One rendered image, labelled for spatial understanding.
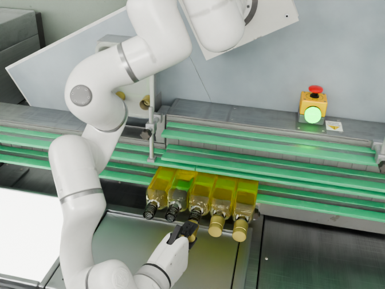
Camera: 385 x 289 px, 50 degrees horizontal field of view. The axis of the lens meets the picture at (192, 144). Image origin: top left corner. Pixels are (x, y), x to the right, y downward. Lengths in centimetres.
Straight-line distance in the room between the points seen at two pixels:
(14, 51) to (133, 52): 128
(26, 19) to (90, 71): 133
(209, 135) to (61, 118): 53
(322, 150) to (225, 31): 47
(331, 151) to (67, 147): 67
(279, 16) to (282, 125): 29
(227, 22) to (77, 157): 39
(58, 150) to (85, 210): 13
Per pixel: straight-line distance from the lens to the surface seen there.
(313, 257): 125
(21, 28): 210
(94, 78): 82
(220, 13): 81
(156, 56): 82
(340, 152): 115
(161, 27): 81
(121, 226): 123
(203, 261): 113
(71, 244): 87
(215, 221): 102
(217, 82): 127
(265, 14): 113
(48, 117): 144
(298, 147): 113
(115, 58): 84
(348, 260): 127
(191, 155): 119
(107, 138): 92
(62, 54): 141
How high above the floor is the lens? 192
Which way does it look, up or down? 58 degrees down
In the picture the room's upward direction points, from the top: 156 degrees counter-clockwise
